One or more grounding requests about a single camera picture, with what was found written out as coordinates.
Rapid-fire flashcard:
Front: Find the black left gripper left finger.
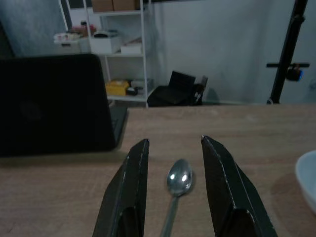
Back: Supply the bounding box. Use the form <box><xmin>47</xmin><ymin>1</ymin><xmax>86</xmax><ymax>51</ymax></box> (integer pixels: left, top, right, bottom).
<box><xmin>92</xmin><ymin>138</ymin><xmax>150</xmax><ymax>237</ymax></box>

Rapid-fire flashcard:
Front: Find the small device with blue light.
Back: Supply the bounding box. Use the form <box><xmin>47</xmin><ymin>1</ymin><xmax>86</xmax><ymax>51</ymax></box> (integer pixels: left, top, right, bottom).
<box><xmin>286</xmin><ymin>64</ymin><xmax>304</xmax><ymax>81</ymax></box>

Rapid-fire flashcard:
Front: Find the brown cardboard box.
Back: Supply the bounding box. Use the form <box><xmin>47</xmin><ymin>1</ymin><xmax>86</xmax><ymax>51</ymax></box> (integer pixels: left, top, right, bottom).
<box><xmin>91</xmin><ymin>0</ymin><xmax>114</xmax><ymax>12</ymax></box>
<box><xmin>113</xmin><ymin>0</ymin><xmax>141</xmax><ymax>11</ymax></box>

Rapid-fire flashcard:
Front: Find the large white box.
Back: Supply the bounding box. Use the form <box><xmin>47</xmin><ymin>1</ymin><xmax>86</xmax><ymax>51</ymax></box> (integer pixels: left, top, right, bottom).
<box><xmin>90</xmin><ymin>36</ymin><xmax>121</xmax><ymax>54</ymax></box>

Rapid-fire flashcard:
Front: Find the flat white box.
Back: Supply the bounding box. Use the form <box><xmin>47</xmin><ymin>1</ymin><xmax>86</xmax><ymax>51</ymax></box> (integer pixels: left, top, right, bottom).
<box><xmin>120</xmin><ymin>43</ymin><xmax>144</xmax><ymax>55</ymax></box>

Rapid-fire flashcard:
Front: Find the black leaning stand with crossbar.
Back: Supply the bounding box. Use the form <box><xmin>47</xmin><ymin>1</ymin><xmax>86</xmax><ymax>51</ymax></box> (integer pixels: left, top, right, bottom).
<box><xmin>266</xmin><ymin>0</ymin><xmax>311</xmax><ymax>104</ymax></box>

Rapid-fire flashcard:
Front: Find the small black device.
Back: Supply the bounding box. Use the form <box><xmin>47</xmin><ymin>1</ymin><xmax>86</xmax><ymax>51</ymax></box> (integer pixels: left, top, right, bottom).
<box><xmin>126</xmin><ymin>86</ymin><xmax>144</xmax><ymax>96</ymax></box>

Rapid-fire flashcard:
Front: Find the yellow box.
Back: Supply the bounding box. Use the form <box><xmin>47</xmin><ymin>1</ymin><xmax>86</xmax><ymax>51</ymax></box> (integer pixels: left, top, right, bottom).
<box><xmin>105</xmin><ymin>79</ymin><xmax>130</xmax><ymax>96</ymax></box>

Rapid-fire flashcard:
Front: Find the black bag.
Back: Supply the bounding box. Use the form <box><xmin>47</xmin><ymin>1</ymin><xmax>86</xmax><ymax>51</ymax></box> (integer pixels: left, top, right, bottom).
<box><xmin>147</xmin><ymin>71</ymin><xmax>208</xmax><ymax>107</ymax></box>

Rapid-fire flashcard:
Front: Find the white bowl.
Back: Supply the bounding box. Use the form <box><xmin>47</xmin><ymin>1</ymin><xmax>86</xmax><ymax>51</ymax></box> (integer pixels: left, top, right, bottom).
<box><xmin>295</xmin><ymin>151</ymin><xmax>316</xmax><ymax>215</ymax></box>

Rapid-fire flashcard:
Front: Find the white side cabinet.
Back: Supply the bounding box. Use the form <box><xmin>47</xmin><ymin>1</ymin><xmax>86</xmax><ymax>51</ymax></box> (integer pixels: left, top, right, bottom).
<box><xmin>53</xmin><ymin>39</ymin><xmax>91</xmax><ymax>54</ymax></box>

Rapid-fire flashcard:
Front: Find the white metal shelf rack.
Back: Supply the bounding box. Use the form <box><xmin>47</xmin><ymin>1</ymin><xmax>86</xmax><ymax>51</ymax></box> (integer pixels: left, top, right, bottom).
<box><xmin>83</xmin><ymin>0</ymin><xmax>154</xmax><ymax>108</ymax></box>

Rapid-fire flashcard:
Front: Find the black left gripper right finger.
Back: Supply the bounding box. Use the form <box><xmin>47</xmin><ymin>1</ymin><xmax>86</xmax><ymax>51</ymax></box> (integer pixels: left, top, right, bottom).
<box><xmin>200</xmin><ymin>135</ymin><xmax>279</xmax><ymax>237</ymax></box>

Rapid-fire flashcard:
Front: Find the black laptop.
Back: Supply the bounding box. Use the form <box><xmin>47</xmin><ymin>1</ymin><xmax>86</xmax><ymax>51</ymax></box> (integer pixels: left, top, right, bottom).
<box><xmin>0</xmin><ymin>53</ymin><xmax>129</xmax><ymax>158</ymax></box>

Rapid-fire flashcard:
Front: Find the silver metal spoon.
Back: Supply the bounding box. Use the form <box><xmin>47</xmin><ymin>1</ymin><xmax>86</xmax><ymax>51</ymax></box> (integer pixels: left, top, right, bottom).
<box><xmin>159</xmin><ymin>158</ymin><xmax>194</xmax><ymax>237</ymax></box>

